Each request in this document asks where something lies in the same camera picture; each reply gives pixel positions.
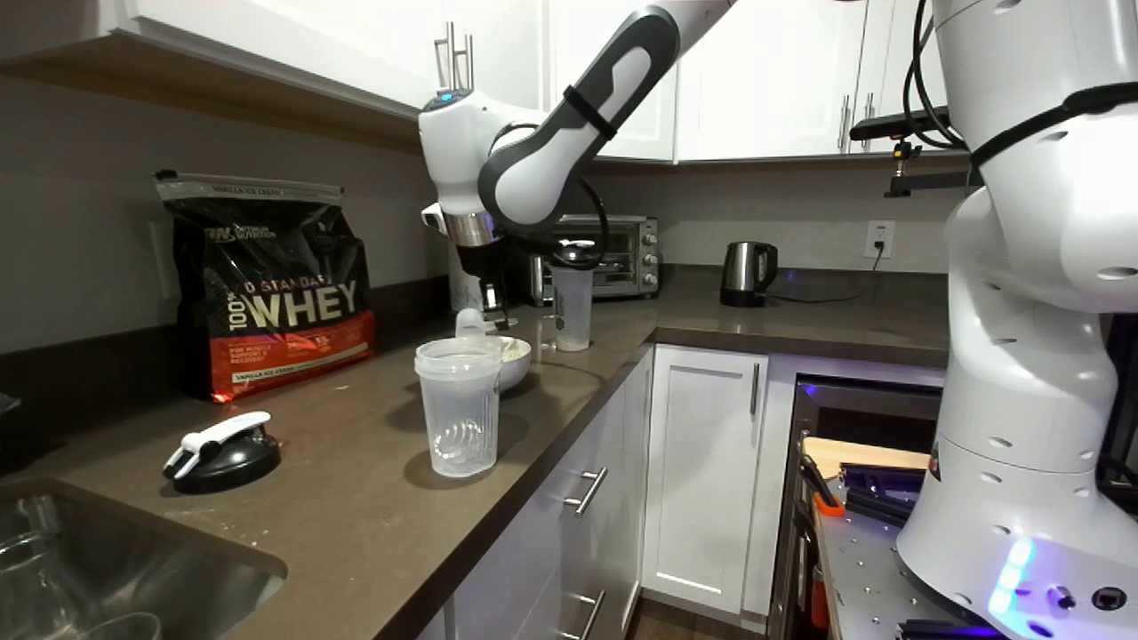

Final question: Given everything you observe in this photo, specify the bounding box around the silver toaster oven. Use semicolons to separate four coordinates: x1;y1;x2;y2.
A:
536;211;664;301

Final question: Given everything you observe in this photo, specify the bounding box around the dark built-in appliance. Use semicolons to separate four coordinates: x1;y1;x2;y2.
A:
785;373;948;454

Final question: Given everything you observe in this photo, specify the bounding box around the steel cabinet door handle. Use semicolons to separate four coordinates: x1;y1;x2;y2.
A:
743;358;769;419

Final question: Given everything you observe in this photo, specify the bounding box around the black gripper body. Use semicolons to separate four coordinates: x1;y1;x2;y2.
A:
455;237;518;307

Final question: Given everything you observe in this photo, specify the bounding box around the black coffee maker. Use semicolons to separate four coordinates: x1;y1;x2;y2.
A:
475;236;555;314

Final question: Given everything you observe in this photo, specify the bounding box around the orange handled tool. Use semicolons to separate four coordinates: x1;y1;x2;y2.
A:
803;454;855;521

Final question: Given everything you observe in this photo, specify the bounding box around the steel sink basin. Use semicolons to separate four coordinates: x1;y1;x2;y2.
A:
0;477;290;640

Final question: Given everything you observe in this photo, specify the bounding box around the steel electric kettle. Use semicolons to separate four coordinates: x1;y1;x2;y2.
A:
716;236;781;310

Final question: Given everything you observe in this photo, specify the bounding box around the steel drawer bar handle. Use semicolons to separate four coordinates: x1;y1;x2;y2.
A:
551;586;612;640
560;464;612;518

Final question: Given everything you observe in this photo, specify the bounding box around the black stereo camera on mount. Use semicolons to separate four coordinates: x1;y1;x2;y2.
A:
845;101;977;204

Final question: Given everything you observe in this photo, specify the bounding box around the wooden board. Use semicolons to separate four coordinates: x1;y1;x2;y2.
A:
800;435;935;480

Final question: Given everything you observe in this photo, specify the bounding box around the clear glass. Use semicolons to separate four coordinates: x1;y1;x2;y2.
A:
0;518;78;640

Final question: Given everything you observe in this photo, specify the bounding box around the clear open shaker cup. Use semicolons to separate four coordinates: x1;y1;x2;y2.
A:
411;335;505;482

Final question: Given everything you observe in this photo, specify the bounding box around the perforated metal robot table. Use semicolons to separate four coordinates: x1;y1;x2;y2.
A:
816;505;1009;640

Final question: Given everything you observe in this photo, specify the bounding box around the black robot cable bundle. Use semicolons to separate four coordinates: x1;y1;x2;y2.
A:
900;0;977;156

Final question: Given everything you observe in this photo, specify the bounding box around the black shaker lid white cap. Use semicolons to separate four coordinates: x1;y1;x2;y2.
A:
160;410;283;498

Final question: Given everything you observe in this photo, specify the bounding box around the white bowl with powder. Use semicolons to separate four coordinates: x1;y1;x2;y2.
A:
450;332;536;393

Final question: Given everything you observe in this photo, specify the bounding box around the steel wall cabinet handle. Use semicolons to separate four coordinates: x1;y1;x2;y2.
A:
450;16;481;92
835;90;859;156
431;31;455;92

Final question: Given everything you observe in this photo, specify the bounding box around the black red whey bag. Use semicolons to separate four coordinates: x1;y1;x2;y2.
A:
154;167;383;410

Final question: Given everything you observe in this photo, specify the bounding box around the white paper towel roll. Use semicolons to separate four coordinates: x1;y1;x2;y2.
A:
445;236;475;315

